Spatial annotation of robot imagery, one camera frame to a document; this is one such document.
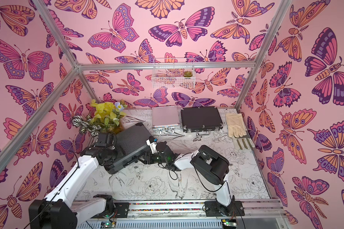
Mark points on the cream work glove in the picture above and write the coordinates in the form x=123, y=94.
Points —
x=238, y=132

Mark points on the large black poker case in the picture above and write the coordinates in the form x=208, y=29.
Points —
x=131, y=144

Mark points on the medium black poker case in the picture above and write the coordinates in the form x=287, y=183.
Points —
x=199, y=119

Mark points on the small succulent plant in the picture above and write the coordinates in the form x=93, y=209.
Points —
x=188, y=74

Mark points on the yellow green artificial plant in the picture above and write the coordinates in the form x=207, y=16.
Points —
x=106, y=117

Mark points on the white wire basket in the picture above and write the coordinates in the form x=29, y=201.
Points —
x=168, y=72

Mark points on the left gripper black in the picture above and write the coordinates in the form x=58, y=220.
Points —
x=121, y=154

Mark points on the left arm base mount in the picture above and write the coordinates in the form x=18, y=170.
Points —
x=120, y=210

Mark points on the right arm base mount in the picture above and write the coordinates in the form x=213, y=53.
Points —
x=215, y=209

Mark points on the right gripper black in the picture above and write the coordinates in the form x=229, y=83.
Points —
x=145, y=154

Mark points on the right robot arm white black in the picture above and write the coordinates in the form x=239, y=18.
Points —
x=206, y=162

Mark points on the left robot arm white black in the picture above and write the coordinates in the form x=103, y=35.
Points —
x=60, y=210

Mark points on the aluminium rail front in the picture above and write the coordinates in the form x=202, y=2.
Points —
x=189, y=214

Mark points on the small silver poker case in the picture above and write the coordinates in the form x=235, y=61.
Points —
x=165, y=120

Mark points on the striped leaf artificial plant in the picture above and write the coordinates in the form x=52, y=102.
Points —
x=84, y=126

